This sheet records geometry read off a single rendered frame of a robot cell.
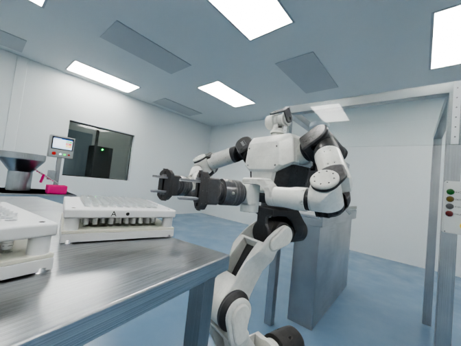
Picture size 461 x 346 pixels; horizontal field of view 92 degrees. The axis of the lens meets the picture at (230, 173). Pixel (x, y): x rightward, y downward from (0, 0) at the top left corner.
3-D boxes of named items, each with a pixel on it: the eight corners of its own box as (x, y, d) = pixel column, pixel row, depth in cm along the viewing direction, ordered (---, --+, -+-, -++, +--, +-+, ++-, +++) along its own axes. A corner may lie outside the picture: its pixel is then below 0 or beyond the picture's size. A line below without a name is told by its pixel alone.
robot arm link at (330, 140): (327, 175, 83) (322, 155, 94) (350, 162, 79) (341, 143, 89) (309, 155, 80) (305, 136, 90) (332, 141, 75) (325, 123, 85)
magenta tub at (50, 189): (46, 193, 216) (48, 185, 216) (44, 192, 224) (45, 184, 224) (66, 194, 228) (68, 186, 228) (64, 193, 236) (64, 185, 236)
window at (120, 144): (60, 175, 450) (67, 119, 456) (59, 175, 451) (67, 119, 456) (127, 180, 554) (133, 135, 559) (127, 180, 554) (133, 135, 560)
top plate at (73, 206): (62, 218, 45) (64, 208, 45) (62, 202, 65) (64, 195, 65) (175, 217, 60) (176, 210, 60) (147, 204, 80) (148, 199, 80)
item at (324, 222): (322, 227, 163) (323, 213, 163) (285, 220, 181) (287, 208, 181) (355, 218, 263) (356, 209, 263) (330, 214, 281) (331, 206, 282)
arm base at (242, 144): (241, 166, 129) (254, 152, 131) (254, 174, 119) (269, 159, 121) (229, 147, 120) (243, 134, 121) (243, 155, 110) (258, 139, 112)
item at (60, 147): (43, 190, 241) (51, 134, 244) (41, 189, 247) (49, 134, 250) (68, 191, 258) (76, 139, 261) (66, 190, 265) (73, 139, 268)
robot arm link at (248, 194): (235, 212, 71) (263, 213, 77) (238, 179, 72) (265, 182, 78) (219, 208, 81) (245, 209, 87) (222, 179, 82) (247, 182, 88)
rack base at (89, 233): (59, 243, 45) (61, 231, 45) (60, 220, 65) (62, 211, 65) (173, 236, 60) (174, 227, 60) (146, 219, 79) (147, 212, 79)
